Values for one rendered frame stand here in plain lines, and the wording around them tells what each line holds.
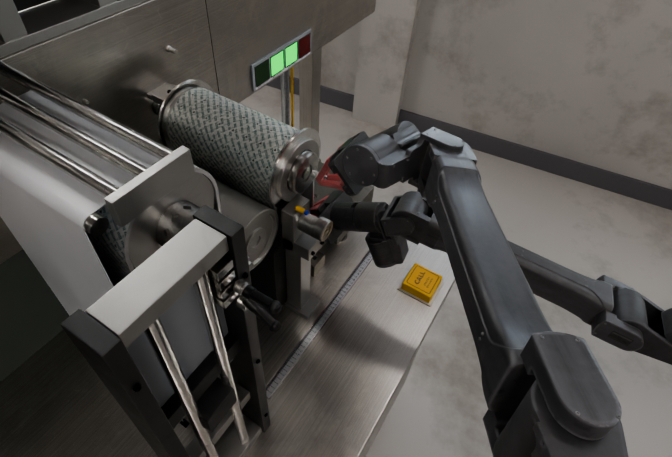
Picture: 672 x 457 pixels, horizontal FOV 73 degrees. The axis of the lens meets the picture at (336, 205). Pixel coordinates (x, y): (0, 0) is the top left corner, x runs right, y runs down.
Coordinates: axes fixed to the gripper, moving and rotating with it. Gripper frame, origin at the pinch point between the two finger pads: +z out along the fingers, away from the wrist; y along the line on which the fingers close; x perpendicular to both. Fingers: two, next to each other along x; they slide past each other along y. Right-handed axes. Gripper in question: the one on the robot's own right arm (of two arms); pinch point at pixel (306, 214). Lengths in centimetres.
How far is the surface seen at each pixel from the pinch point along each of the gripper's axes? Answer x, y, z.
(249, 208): 14.1, -16.8, -8.6
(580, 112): -78, 198, -6
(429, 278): -25.8, 11.0, -15.8
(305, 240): 2.4, -10.5, -9.5
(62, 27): 48, -19, 8
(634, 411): -147, 70, -41
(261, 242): 6.8, -16.8, -6.6
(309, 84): 6, 71, 52
